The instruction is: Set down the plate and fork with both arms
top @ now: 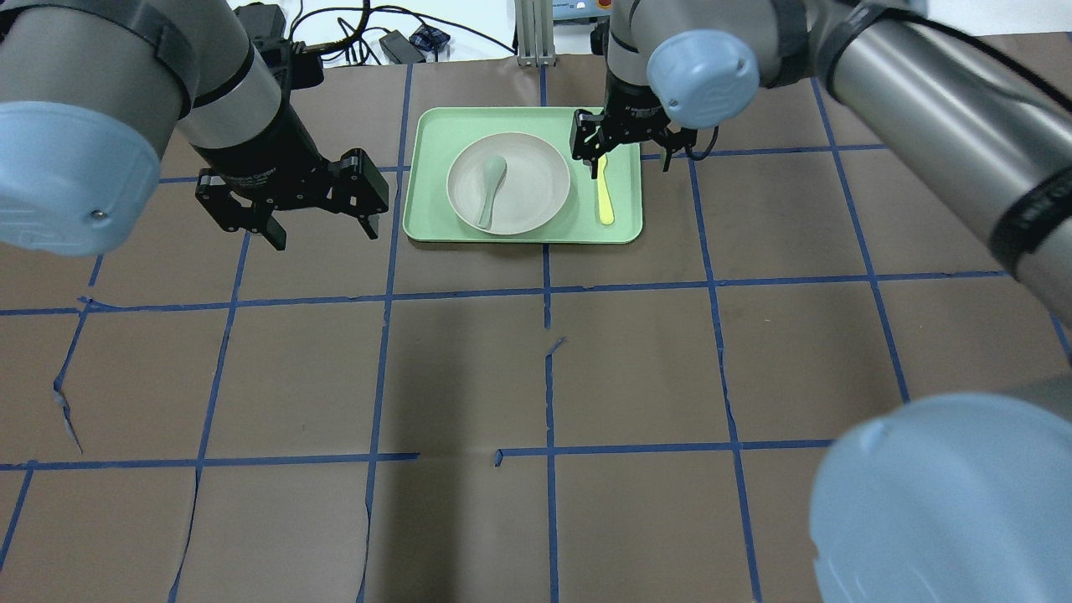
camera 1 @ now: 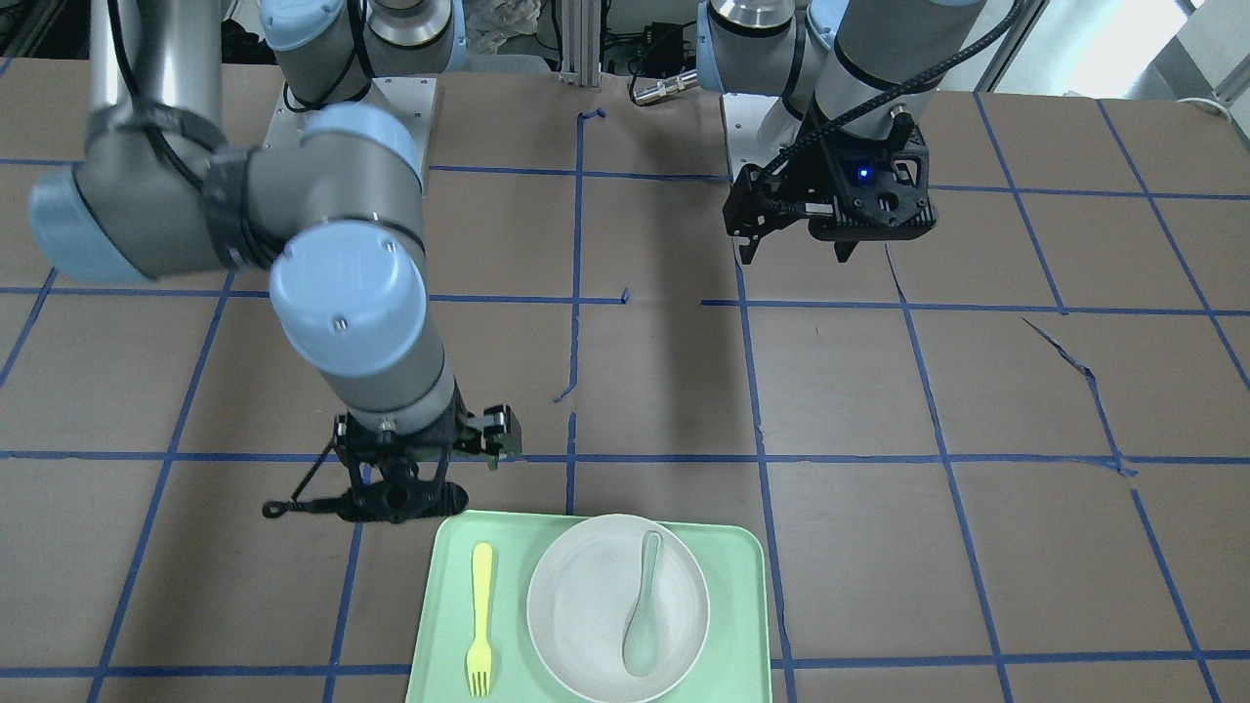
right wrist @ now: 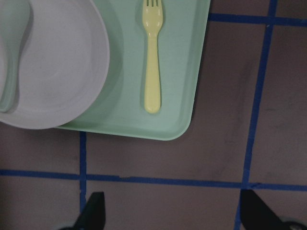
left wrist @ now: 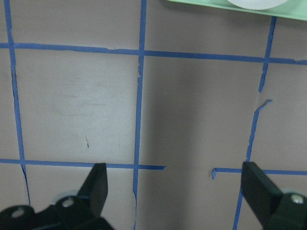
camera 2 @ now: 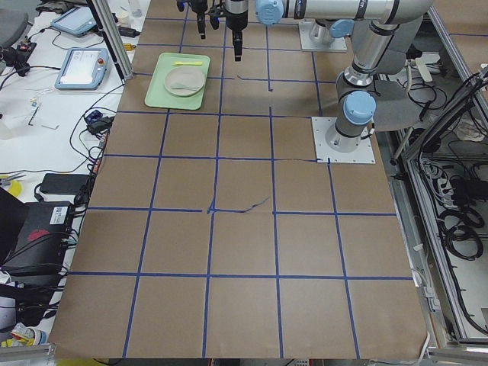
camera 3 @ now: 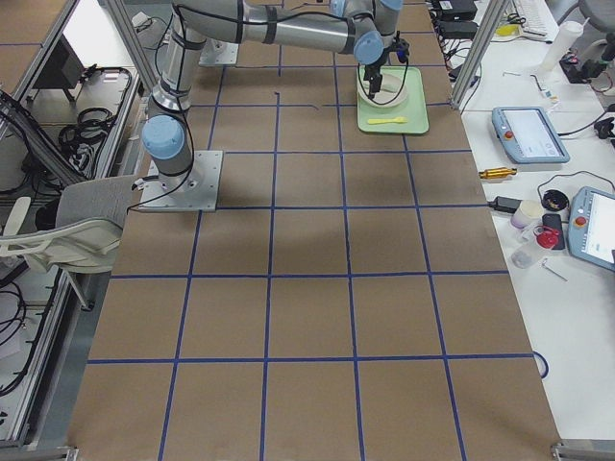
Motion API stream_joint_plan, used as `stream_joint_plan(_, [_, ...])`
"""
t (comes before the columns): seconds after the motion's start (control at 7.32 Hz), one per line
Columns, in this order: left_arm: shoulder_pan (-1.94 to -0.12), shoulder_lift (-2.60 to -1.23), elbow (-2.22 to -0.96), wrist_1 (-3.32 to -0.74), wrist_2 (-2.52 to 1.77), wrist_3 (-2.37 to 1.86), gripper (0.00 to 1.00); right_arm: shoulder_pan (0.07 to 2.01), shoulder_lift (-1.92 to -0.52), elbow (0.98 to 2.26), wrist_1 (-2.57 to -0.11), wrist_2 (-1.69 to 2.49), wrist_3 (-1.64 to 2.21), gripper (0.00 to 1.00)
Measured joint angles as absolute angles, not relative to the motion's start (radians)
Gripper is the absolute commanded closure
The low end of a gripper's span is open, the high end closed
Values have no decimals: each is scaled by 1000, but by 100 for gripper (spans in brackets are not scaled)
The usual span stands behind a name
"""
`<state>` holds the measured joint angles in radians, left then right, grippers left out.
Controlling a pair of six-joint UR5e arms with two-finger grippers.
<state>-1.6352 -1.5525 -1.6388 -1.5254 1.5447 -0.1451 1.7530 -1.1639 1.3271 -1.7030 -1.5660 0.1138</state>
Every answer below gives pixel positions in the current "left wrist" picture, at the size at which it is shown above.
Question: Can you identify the white round plate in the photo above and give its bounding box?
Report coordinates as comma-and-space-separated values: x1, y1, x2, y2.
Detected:
227, 0, 288, 10

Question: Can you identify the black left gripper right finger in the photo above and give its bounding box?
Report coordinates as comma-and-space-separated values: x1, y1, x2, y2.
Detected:
241, 162, 283, 227

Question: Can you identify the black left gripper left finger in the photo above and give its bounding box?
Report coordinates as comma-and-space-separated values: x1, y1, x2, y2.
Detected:
77, 163, 107, 217

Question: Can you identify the mint green tray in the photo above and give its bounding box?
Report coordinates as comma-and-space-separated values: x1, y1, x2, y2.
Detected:
173, 0, 307, 21

